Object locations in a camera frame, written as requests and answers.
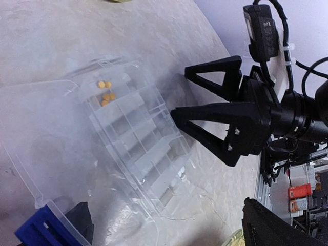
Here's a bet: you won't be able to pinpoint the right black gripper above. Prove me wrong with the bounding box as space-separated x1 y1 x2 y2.
171 55 282 167

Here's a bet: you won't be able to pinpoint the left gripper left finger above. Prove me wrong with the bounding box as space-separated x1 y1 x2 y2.
65 202 95 243

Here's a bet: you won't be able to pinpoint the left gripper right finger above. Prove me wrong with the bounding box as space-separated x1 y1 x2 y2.
242 197 324 246

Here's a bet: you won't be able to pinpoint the clear plastic pill organizer box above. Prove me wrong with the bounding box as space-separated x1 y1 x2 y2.
1 59 195 245

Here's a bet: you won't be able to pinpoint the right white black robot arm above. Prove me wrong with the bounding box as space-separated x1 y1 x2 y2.
171 56 327 167

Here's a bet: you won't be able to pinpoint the orange pills in organizer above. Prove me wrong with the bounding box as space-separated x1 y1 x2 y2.
97 81 116 107

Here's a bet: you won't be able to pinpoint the woven bamboo tray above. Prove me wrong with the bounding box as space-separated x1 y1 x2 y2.
222 229 246 246

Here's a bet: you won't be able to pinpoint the grey capped bottle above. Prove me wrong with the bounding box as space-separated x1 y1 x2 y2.
289 197 308 213

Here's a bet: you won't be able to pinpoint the orange capped bottle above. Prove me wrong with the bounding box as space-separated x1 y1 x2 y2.
288 183 312 200

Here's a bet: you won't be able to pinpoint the green plastic bowl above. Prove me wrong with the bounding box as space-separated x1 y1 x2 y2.
101 0 132 4

